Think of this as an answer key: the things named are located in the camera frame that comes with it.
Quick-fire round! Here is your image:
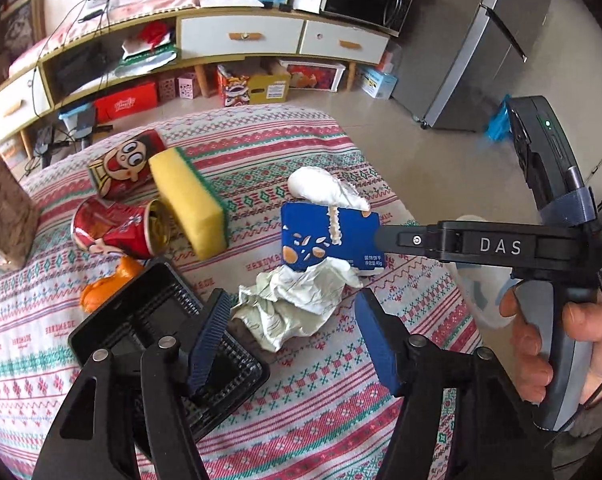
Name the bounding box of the white wrapper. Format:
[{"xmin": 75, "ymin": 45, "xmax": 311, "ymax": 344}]
[{"xmin": 287, "ymin": 166, "xmax": 372, "ymax": 213}]

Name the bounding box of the silver refrigerator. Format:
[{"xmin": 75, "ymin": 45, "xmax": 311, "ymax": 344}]
[{"xmin": 391, "ymin": 0, "xmax": 556, "ymax": 133}]

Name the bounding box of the white drawer with hole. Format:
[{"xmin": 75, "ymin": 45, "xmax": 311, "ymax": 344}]
[{"xmin": 299, "ymin": 21, "xmax": 389, "ymax": 65}]

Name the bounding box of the black power cable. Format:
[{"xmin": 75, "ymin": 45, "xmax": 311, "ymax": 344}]
[{"xmin": 31, "ymin": 0, "xmax": 118, "ymax": 126}]

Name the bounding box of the red gift box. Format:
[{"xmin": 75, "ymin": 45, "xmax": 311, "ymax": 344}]
[{"xmin": 94, "ymin": 82, "xmax": 159, "ymax": 123}]

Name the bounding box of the person's right hand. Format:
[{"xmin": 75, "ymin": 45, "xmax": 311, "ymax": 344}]
[{"xmin": 499, "ymin": 286, "xmax": 602, "ymax": 406}]

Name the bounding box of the person's right forearm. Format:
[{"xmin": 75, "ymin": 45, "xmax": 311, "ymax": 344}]
[{"xmin": 551, "ymin": 375, "xmax": 602, "ymax": 480}]

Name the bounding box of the black plastic tray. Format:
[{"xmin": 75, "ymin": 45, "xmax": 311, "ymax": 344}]
[{"xmin": 68, "ymin": 259, "xmax": 271, "ymax": 441}]

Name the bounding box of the framed cat picture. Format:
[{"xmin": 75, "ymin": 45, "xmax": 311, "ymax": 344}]
[{"xmin": 0, "ymin": 0, "xmax": 47, "ymax": 63}]

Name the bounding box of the yellow cardboard box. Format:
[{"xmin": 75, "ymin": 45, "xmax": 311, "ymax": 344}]
[{"xmin": 216, "ymin": 62, "xmax": 292, "ymax": 107}]

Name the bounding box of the orange plastic object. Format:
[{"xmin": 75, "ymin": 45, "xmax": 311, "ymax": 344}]
[{"xmin": 80, "ymin": 256, "xmax": 147, "ymax": 313}]

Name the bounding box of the wide white drawer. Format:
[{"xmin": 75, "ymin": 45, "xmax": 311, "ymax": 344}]
[{"xmin": 178, "ymin": 15, "xmax": 304, "ymax": 56}]

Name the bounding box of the blue biscuit packet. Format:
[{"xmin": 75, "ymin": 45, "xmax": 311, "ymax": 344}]
[{"xmin": 280, "ymin": 201, "xmax": 384, "ymax": 273}]

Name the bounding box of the black set-top box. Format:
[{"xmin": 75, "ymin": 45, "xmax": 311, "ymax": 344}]
[{"xmin": 51, "ymin": 42, "xmax": 109, "ymax": 96}]

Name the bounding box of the white storage box red print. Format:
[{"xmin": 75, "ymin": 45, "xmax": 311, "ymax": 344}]
[{"xmin": 280, "ymin": 58, "xmax": 344, "ymax": 92}]

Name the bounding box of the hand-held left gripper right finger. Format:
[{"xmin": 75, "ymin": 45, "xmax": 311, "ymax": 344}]
[{"xmin": 355, "ymin": 290, "xmax": 556, "ymax": 480}]

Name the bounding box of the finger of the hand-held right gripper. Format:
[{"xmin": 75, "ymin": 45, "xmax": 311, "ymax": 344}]
[{"xmin": 376, "ymin": 221, "xmax": 464, "ymax": 263}]

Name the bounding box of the light blue plastic box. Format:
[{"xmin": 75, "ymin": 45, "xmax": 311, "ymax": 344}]
[{"xmin": 58, "ymin": 102, "xmax": 98, "ymax": 136}]

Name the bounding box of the crushed red can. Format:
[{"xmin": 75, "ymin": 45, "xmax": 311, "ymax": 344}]
[{"xmin": 71, "ymin": 196, "xmax": 172, "ymax": 261}]

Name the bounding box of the red fabric decoration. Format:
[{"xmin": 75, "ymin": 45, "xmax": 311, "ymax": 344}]
[{"xmin": 138, "ymin": 25, "xmax": 174, "ymax": 47}]

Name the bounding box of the brown woven box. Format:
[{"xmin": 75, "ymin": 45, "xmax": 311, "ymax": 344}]
[{"xmin": 0, "ymin": 140, "xmax": 41, "ymax": 273}]

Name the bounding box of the blue white carton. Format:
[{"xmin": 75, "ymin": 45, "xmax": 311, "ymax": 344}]
[{"xmin": 358, "ymin": 67, "xmax": 398, "ymax": 100}]

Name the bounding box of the pale paper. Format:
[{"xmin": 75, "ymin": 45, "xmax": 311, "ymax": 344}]
[{"xmin": 231, "ymin": 259, "xmax": 364, "ymax": 353}]

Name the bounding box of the wooden TV cabinet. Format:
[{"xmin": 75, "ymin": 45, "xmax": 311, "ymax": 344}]
[{"xmin": 0, "ymin": 2, "xmax": 404, "ymax": 161}]

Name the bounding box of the patterned tablecloth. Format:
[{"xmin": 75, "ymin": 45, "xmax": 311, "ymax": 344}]
[{"xmin": 0, "ymin": 105, "xmax": 484, "ymax": 480}]

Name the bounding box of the red cartoon can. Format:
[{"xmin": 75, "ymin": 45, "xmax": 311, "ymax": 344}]
[{"xmin": 88, "ymin": 129, "xmax": 169, "ymax": 200}]

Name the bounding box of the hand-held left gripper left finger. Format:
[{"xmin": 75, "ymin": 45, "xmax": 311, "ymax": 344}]
[{"xmin": 31, "ymin": 289, "xmax": 232, "ymax": 480}]

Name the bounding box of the green white bag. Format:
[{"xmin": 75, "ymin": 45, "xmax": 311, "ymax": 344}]
[{"xmin": 117, "ymin": 42, "xmax": 181, "ymax": 76}]

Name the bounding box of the yellow sponge green scourer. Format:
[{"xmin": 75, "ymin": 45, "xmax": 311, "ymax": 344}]
[{"xmin": 148, "ymin": 147, "xmax": 230, "ymax": 261}]

